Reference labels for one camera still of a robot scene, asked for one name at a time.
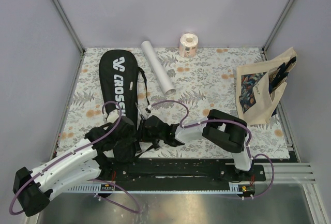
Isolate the white shuttlecock tube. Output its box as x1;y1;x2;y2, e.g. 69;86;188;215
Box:
141;40;176;97

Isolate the black racket bag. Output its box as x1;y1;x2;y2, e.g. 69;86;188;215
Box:
99;49;161;162

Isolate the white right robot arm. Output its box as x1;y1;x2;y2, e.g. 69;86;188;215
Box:
139;109;254;181

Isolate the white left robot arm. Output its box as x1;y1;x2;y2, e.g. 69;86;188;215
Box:
13;116;137;217

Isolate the floral table mat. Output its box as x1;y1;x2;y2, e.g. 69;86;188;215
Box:
56;48;290;160

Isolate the pink toilet paper roll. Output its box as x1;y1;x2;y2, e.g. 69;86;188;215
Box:
178;33;199;58

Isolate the beige tote bag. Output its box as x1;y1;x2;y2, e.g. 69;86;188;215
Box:
235;47;297;125

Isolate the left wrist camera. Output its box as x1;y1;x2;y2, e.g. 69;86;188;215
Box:
106;112;119;123

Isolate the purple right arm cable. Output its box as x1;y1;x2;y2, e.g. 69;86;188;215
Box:
148;100;275;199

